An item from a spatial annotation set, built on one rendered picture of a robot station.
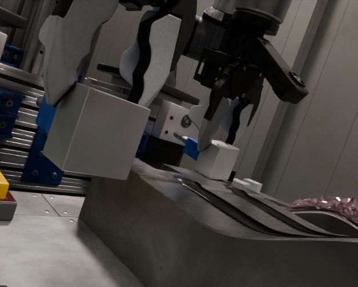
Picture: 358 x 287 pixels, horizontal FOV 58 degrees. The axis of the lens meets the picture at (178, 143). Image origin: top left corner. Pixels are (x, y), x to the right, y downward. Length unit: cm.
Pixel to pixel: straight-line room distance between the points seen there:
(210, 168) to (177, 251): 22
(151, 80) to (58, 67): 7
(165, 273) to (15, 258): 13
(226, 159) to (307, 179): 247
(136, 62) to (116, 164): 9
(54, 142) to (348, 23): 314
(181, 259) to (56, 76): 18
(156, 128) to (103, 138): 55
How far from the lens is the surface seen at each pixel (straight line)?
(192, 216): 29
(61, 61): 22
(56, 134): 23
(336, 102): 302
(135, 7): 29
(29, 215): 41
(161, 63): 25
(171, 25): 26
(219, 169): 51
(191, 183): 42
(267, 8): 49
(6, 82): 71
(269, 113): 302
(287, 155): 305
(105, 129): 21
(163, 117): 76
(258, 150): 299
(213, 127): 48
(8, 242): 34
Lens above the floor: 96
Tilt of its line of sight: 4 degrees down
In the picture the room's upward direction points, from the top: 20 degrees clockwise
